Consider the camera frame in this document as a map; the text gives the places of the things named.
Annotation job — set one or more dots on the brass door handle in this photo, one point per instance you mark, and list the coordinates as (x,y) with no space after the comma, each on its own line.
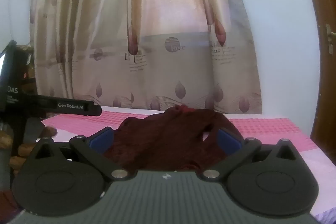
(330,36)

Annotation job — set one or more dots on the pink checked bed sheet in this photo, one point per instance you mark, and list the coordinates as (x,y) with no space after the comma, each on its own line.
(267,129)

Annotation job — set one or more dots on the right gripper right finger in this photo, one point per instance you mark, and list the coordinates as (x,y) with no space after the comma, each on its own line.
(238,152)

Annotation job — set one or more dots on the dark red knitted garment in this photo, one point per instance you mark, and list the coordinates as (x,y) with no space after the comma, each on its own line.
(181,138)

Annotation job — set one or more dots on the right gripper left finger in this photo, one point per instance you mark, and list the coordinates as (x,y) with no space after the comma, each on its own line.
(91,150)

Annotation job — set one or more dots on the beige leaf print curtain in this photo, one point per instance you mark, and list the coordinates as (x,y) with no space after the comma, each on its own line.
(147,54)

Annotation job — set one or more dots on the cluttered items beside bed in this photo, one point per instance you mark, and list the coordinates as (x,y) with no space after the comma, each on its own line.
(29,82)

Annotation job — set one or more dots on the person's left hand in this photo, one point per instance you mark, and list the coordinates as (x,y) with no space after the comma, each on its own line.
(24,150)

